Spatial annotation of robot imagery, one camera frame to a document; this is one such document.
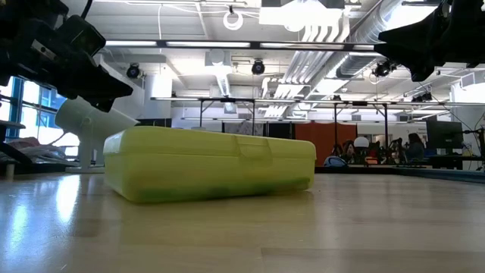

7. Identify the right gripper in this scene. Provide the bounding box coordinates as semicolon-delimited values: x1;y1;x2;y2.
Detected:
373;0;485;83

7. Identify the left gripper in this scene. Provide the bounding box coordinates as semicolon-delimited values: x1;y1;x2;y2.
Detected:
0;0;134;113

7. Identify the yellow translucent supply box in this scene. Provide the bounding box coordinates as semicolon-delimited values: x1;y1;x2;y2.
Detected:
102;126;318;205

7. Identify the black monitor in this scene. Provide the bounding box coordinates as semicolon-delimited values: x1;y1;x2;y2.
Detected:
136;118;172;128
426;120;464;149

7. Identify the grey computer desk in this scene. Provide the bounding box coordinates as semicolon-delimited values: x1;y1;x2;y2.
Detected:
0;120;27;180

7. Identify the person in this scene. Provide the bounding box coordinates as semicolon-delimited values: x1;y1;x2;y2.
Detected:
343;140;358;163
407;132;426;162

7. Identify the orange partition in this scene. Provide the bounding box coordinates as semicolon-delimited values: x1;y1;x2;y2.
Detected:
294;122;358;167

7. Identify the blue round object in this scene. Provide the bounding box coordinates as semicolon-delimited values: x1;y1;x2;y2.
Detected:
324;155;348;168

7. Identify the white patterned partition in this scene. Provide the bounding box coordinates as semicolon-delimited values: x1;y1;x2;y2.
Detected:
223;121;266;137

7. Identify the black partition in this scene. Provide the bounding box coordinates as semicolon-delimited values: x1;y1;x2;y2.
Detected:
267;122;296;140

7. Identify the black ceiling camera cluster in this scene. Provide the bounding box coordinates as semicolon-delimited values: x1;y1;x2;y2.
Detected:
372;60;399;79

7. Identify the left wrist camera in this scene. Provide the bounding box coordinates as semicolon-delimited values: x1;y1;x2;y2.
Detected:
56;14;107;58

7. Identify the black background station frame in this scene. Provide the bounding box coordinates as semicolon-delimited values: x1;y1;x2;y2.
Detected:
333;100;390;156
199;97;257;137

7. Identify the white cable bundle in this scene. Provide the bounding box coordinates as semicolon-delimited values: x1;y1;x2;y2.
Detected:
9;136;67;162

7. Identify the white ceiling ring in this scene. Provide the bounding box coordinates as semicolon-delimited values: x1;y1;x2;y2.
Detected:
222;9;244;31

